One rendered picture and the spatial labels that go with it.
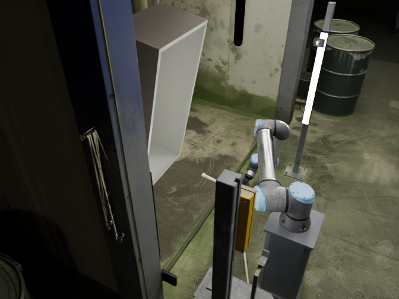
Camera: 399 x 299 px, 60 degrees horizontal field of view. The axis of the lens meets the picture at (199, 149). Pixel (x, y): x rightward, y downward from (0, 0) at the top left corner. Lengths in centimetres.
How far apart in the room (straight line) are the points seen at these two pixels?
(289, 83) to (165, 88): 178
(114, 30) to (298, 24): 289
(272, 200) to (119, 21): 132
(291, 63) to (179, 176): 174
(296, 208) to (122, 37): 138
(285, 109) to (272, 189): 227
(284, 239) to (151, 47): 134
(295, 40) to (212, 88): 123
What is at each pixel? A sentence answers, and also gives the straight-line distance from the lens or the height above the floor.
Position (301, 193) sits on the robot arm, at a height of 91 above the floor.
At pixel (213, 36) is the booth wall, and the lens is 425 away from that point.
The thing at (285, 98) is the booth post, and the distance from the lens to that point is 418.
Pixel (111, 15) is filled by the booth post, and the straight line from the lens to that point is 115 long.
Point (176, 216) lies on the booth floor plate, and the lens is 304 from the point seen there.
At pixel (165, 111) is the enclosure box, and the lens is 284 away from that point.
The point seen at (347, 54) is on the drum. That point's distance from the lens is 436.
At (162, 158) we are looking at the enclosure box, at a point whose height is 48.
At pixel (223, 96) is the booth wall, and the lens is 448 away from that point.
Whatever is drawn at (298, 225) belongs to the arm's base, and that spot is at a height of 70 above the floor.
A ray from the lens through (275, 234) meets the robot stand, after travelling 219.
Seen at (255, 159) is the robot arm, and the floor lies 48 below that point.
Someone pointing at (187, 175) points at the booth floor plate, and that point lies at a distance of 343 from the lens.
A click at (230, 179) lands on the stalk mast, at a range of 97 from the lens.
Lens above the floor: 228
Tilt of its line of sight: 37 degrees down
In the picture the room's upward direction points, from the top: straight up
